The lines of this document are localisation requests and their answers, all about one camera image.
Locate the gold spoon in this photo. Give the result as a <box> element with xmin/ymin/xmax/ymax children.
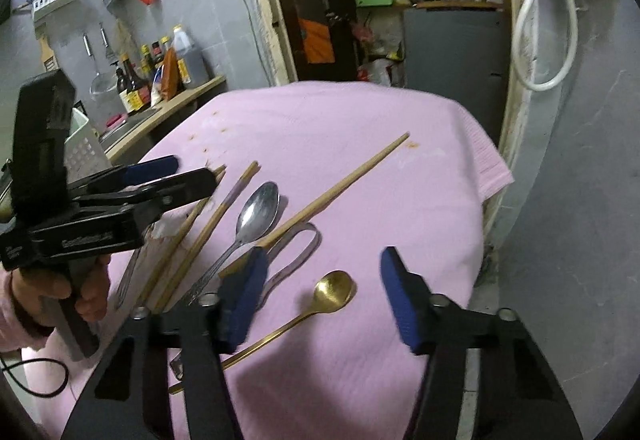
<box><xmin>168</xmin><ymin>269</ymin><xmax>357</xmax><ymax>396</ymax></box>

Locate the steel teaspoon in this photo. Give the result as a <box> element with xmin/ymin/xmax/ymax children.
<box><xmin>181</xmin><ymin>181</ymin><xmax>280</xmax><ymax>305</ymax></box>

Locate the steel loop utensil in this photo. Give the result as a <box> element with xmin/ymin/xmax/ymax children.
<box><xmin>257</xmin><ymin>222</ymin><xmax>322</xmax><ymax>310</ymax></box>

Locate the long wooden chopstick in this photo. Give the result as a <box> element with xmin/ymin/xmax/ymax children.
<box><xmin>219</xmin><ymin>131</ymin><xmax>411</xmax><ymax>279</ymax></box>

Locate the plain wooden chopstick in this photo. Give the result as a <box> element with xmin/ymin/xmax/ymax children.
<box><xmin>136</xmin><ymin>198</ymin><xmax>210</xmax><ymax>312</ymax></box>

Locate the person's left hand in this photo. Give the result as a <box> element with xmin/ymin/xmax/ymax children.
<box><xmin>11</xmin><ymin>255</ymin><xmax>112</xmax><ymax>327</ymax></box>

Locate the wooden counter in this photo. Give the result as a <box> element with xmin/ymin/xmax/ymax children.
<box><xmin>102</xmin><ymin>74</ymin><xmax>227</xmax><ymax>163</ymax></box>

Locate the white perforated utensil holder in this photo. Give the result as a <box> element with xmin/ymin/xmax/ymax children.
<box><xmin>64</xmin><ymin>108</ymin><xmax>111</xmax><ymax>183</ymax></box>

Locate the dark soy sauce bottle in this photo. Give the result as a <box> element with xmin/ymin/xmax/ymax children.
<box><xmin>120</xmin><ymin>53</ymin><xmax>151</xmax><ymax>113</ymax></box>

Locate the orange sauce bottle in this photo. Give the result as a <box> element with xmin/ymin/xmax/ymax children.
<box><xmin>160</xmin><ymin>44</ymin><xmax>180</xmax><ymax>100</ymax></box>

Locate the large oil jug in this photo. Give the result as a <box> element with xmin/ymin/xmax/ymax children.
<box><xmin>172</xmin><ymin>25</ymin><xmax>209</xmax><ymax>88</ymax></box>

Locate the pink floral tablecloth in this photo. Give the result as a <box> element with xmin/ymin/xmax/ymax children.
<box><xmin>22</xmin><ymin>80</ymin><xmax>516</xmax><ymax>440</ymax></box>

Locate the dark grey cabinet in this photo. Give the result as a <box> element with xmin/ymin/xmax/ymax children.
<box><xmin>402</xmin><ymin>8</ymin><xmax>511</xmax><ymax>143</ymax></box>

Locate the black cable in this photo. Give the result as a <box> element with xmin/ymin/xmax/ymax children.
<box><xmin>0</xmin><ymin>356</ymin><xmax>71</xmax><ymax>399</ymax></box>

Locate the white hose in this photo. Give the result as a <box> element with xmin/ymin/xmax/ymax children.
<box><xmin>510</xmin><ymin>0</ymin><xmax>580</xmax><ymax>92</ymax></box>

